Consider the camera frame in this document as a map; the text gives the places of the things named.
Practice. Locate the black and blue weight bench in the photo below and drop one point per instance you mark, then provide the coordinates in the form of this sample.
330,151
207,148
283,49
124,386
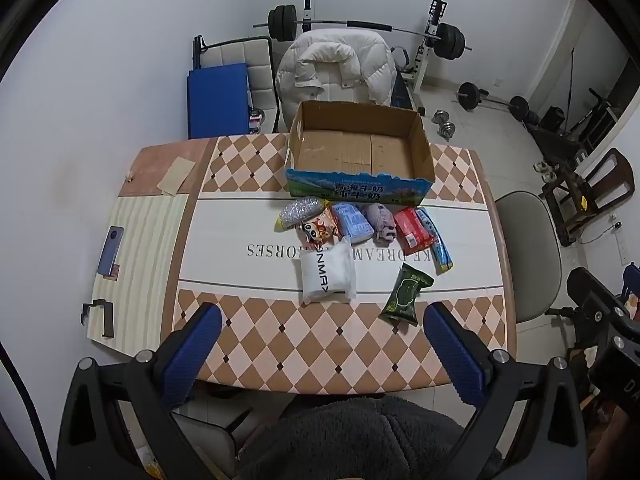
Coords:
402,95

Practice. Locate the black speaker box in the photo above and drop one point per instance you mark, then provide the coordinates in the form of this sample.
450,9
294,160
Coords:
552,119

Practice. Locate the white soft packet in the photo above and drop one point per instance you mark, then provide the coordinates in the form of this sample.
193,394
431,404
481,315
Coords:
325,270

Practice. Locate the white down jacket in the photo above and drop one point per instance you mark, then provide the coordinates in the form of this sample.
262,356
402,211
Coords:
335,67

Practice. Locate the black treadmill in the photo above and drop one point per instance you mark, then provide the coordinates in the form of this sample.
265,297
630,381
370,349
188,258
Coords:
565,137

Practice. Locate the silver glitter pouch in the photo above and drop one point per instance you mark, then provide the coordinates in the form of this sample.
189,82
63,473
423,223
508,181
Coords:
300,211

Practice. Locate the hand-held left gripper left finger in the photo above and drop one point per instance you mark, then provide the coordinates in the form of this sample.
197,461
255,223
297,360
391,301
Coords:
195,355

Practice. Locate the blue smartphone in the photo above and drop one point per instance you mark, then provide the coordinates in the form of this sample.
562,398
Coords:
110,252

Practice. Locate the dark wooden chair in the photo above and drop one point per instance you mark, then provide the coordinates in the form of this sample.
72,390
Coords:
607,175

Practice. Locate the white padded folding chair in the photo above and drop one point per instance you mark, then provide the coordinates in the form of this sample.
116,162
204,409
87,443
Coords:
240,55

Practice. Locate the long blue snack packet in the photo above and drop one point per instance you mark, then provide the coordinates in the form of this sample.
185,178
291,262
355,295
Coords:
440,250

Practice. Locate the cartoon snack packet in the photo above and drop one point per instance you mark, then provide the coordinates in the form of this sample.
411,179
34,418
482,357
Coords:
320,227

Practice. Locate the small red and white box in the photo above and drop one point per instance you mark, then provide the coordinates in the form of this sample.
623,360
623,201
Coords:
256,120

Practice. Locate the pair of white shoes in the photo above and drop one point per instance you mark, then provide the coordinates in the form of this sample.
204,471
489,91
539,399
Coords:
544,170

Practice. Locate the barbell on rack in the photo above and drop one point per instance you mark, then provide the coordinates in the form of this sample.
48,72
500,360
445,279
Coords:
425,65

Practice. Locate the white wall power strip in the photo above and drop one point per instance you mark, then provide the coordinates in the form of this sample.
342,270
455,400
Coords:
620,245

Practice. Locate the grey round chair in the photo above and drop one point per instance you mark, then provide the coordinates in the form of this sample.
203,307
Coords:
530,250

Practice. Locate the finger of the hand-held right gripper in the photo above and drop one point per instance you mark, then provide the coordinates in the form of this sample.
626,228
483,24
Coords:
595,295

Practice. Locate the long barbell with black plates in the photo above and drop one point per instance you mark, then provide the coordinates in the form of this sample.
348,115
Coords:
282,22

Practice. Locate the tan paper sheet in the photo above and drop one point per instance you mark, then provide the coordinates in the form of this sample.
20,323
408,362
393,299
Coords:
175,175

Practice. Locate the blue folded mat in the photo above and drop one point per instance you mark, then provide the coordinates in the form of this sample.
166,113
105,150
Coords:
217,100

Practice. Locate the short barbell with black plates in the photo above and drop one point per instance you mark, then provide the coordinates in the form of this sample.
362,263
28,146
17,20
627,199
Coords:
470,94

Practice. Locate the person's grey fleece clothing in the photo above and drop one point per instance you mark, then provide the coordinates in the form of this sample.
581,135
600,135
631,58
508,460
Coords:
350,440

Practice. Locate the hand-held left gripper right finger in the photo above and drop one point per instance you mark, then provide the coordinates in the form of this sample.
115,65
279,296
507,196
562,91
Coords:
455,355

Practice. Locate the person's right hand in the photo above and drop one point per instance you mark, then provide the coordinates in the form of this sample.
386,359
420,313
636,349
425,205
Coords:
625,432

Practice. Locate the red snack packet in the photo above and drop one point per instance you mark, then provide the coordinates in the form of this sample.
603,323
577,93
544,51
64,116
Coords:
412,232

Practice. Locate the cardboard box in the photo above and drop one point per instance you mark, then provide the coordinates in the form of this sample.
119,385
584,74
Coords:
350,150

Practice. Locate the dark green snack packet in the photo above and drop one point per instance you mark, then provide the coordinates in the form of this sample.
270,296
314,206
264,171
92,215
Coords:
405,295

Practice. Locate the black phone stand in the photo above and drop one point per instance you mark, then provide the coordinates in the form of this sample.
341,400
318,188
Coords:
97,317

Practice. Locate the light blue snack packet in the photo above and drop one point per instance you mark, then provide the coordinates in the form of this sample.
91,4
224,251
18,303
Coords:
352,222

